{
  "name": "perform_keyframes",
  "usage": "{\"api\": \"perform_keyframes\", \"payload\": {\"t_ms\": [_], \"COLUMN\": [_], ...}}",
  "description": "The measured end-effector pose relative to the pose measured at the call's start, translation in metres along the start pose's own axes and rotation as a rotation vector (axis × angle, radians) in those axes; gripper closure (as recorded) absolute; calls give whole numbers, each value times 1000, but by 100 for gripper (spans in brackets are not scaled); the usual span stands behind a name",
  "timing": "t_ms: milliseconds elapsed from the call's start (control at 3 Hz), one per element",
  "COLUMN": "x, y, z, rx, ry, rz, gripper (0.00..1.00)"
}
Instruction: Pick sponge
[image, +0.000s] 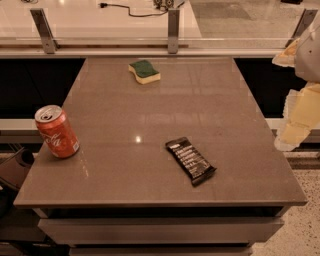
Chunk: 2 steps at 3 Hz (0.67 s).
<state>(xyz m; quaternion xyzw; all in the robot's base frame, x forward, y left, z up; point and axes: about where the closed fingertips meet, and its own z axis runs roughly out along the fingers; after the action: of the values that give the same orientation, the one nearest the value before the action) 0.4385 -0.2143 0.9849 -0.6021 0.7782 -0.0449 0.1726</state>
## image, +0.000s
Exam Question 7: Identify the red soda can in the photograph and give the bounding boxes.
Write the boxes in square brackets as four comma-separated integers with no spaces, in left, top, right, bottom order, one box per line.
[35,105,80,158]

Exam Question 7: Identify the green and yellow sponge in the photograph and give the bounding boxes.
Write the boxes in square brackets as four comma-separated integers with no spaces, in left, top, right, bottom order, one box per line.
[128,60,161,85]

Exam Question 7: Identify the black power cable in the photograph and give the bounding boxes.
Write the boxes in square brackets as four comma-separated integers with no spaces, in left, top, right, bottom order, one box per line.
[98,2,169,18]

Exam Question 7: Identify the black snack bar wrapper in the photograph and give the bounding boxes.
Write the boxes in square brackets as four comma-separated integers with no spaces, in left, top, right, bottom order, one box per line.
[165,137,216,186]

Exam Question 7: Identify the grey table drawer front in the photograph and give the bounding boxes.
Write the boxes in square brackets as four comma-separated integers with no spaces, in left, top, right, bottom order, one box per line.
[38,217,283,245]

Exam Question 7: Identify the dark chair at left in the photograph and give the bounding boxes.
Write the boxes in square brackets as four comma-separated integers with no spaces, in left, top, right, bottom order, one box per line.
[0,148,34,216]

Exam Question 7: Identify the metal railing bracket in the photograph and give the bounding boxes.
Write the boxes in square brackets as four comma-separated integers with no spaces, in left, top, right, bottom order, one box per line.
[168,8,180,54]
[286,9,318,46]
[30,8,58,54]

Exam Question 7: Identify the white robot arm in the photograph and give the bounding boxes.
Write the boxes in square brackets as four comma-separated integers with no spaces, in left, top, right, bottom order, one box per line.
[272,17,320,151]

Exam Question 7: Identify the right metal railing bracket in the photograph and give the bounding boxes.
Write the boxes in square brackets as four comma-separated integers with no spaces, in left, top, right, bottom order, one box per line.
[286,9,318,46]

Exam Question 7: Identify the middle metal railing bracket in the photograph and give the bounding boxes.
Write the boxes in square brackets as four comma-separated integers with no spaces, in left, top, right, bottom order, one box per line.
[168,8,180,54]

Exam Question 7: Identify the device on back counter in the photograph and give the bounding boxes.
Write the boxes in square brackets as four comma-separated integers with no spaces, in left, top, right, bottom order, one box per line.
[153,0,185,9]

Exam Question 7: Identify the left metal railing bracket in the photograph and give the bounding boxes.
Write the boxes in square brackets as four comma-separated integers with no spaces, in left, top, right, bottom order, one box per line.
[30,8,58,54]

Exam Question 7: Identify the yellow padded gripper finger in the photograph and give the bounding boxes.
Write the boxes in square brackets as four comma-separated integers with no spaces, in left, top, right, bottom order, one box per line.
[274,82,320,151]
[272,38,299,68]

